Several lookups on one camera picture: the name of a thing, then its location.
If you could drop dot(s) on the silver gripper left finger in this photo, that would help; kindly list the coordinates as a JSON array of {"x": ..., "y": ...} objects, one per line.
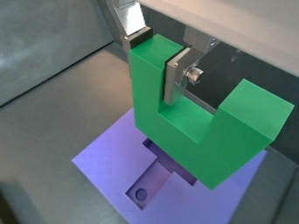
[{"x": 130, "y": 20}]

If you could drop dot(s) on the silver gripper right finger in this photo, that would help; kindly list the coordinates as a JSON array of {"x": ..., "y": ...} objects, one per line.
[{"x": 182, "y": 70}]

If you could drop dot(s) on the green U-shaped block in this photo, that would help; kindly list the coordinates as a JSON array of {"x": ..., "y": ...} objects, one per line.
[{"x": 210, "y": 143}]

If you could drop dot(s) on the purple board with cross slot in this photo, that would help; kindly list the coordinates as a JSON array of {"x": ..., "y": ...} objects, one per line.
[{"x": 149, "y": 194}]

